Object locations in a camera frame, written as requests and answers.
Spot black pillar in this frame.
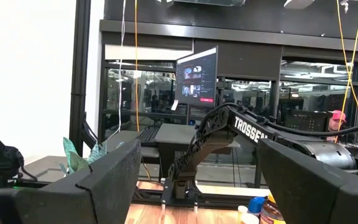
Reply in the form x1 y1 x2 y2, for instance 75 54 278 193
69 0 92 156

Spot black metal table frame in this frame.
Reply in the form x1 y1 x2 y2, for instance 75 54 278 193
135 179 272 210

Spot black desk monitor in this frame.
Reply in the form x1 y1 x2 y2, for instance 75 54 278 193
175 45 219 108

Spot yellow hanging cable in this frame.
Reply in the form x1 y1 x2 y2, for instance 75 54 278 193
134 0 140 133

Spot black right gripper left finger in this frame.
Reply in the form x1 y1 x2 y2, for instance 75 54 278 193
0 138 142 224

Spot wide orange vial white cap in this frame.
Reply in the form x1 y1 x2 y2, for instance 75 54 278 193
240 213 260 224

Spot amber bottle with yellow cap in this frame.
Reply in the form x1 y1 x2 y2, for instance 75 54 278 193
259 192 287 224

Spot person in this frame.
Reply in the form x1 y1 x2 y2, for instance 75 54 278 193
325 110 347 142

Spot grey desk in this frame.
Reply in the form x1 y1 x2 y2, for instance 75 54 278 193
104 123 242 150

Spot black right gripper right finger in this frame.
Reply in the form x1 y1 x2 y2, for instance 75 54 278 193
256 138 358 224

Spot black keyboard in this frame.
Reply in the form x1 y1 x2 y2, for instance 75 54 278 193
137 126 160 147

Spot pale green vial white cap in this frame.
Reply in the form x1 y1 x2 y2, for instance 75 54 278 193
237 205 249 223

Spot white hanging cable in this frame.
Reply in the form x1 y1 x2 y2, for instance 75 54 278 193
104 0 127 144

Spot green leafy plant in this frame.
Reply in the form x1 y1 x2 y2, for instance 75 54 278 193
61 136 108 175

